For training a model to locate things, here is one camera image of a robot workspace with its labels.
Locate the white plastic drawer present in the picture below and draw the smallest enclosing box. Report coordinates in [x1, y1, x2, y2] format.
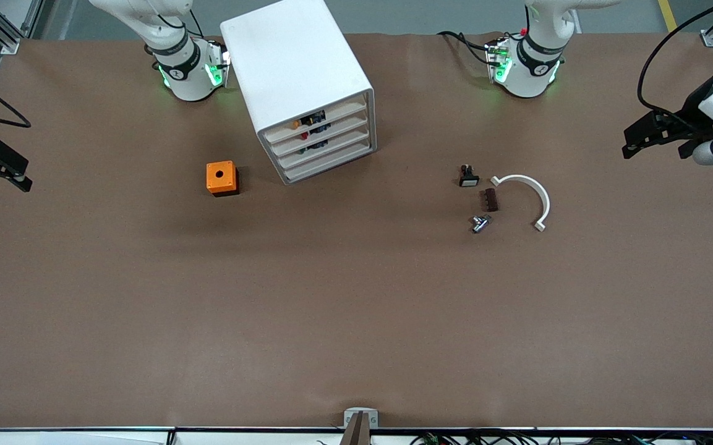
[275, 127, 374, 171]
[263, 96, 370, 146]
[268, 111, 372, 158]
[281, 141, 377, 184]

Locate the white drawer cabinet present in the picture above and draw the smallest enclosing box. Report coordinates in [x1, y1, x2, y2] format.
[220, 0, 378, 186]

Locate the white semicircular pipe clamp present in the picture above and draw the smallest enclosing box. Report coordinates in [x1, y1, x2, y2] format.
[490, 174, 551, 233]

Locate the orange box with hole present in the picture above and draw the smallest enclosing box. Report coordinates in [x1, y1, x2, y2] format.
[206, 161, 240, 197]

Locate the black cable bundle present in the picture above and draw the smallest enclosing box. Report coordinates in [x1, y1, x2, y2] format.
[412, 429, 713, 445]

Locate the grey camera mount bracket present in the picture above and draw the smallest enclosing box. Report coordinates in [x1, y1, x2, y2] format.
[343, 407, 380, 445]

